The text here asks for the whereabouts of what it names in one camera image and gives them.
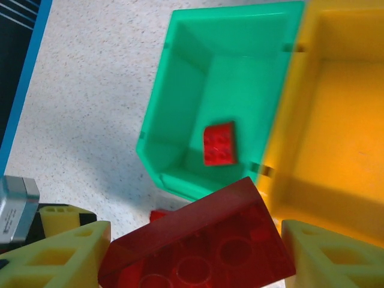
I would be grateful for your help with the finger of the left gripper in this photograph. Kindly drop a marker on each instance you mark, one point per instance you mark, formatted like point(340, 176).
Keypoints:
point(60, 222)

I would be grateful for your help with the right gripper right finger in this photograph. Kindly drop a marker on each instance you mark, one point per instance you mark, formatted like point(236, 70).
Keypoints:
point(300, 240)

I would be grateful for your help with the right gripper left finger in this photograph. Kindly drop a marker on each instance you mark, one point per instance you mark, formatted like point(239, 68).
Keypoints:
point(96, 249)

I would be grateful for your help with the large red lego brick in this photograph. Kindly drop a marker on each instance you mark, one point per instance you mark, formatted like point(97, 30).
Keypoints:
point(195, 240)

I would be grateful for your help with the yellow plastic bin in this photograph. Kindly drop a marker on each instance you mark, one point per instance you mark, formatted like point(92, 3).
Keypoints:
point(345, 120)

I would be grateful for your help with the blue table side trim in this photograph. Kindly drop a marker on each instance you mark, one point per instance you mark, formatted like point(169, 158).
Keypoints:
point(30, 75)

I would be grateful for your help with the green plastic bin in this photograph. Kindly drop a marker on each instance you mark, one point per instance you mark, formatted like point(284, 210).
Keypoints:
point(240, 90)

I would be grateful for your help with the dark printed side wall panel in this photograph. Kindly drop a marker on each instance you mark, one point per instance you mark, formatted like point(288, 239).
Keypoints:
point(12, 45)

